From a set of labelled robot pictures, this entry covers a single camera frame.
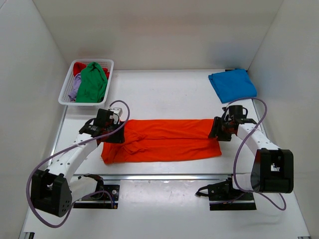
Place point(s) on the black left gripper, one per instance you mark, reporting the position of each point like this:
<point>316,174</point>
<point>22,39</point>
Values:
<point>119,137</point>

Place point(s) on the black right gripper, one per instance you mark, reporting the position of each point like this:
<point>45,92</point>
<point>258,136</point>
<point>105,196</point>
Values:
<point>216,131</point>

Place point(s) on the orange t shirt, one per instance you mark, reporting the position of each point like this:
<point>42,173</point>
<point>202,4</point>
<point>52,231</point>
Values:
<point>156,140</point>

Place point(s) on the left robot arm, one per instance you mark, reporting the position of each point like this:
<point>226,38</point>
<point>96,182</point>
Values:
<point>54,189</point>

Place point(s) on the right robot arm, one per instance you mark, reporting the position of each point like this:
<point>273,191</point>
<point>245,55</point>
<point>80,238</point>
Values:
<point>273,167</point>

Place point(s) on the lilac t shirt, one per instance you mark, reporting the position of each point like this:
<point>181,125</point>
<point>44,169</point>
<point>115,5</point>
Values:
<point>76,84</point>

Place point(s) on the green t shirt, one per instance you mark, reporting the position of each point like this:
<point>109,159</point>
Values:
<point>93,84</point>

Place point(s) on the folded blue t shirt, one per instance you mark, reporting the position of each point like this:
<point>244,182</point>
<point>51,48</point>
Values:
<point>232,85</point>

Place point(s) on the white plastic basket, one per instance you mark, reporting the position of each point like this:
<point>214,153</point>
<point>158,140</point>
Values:
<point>68,83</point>

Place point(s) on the red t shirt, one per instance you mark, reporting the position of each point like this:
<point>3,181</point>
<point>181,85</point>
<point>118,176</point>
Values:
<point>78,67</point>

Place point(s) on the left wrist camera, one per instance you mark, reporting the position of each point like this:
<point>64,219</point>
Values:
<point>116,114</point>

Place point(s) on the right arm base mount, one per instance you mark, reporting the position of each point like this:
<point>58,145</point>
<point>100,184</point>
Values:
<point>223,197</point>

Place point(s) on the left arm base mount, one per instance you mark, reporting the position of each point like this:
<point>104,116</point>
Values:
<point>92,192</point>

